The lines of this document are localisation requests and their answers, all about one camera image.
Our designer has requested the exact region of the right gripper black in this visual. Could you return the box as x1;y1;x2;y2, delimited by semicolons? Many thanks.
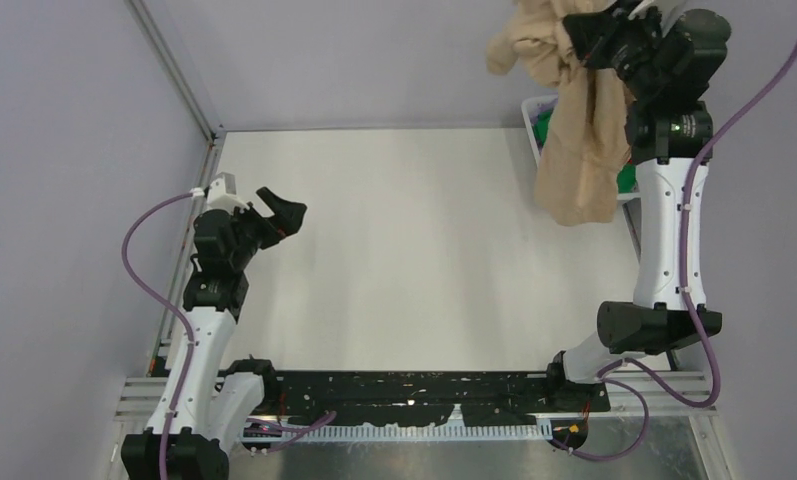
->
562;0;663;100

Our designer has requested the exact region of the beige t shirt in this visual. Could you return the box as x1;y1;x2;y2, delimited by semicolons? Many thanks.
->
485;0;632;227

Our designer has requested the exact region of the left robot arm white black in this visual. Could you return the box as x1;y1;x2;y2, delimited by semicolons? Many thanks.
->
120;186;307;479

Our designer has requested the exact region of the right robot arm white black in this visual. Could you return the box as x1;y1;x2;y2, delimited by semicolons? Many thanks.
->
544;1;732;411

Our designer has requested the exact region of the green t shirt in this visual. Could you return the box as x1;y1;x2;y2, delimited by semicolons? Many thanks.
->
531;104;637;194

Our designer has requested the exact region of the white plastic basket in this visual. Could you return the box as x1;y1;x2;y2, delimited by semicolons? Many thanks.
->
521;94;639;203

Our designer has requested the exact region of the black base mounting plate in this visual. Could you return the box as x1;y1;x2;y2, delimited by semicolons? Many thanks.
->
253;370;610;427

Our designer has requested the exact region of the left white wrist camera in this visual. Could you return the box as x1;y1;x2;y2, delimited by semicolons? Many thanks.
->
205;172;248;212

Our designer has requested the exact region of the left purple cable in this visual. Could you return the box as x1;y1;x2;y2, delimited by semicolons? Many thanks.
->
120;192;206;480

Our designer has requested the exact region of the white slotted cable duct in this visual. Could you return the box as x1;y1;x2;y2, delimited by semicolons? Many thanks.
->
241;423;554;444

